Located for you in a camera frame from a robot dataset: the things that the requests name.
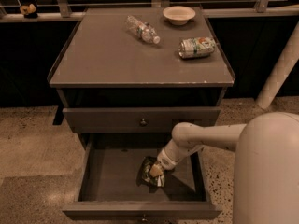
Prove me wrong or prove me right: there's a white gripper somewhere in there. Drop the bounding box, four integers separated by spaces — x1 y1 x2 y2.
149 149 178 177

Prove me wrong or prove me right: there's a green jalapeno chip bag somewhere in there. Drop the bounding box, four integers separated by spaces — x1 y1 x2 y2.
141 156 165 188

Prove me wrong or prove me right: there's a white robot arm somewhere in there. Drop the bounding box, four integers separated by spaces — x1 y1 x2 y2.
149 112 299 224

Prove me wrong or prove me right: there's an open grey middle drawer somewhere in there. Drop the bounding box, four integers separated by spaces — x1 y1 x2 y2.
63 133 221 224

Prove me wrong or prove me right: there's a closed grey top drawer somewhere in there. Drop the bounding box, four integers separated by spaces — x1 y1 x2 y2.
63 106 220 133

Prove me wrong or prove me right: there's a grey drawer cabinet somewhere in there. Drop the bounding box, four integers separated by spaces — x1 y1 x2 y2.
47 6 236 151

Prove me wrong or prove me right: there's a green white soda can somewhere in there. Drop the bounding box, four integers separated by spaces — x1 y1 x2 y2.
178 37 216 59

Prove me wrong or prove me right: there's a clear plastic water bottle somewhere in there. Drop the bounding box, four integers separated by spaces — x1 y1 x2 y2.
125 15 161 44

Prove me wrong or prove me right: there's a white paper bowl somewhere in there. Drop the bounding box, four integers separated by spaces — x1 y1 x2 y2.
163 6 195 26

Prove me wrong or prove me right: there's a metal window railing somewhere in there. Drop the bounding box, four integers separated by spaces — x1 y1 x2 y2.
0 0 299 24

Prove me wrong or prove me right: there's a small yellow black object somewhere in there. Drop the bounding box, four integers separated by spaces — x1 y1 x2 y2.
20 4 38 19

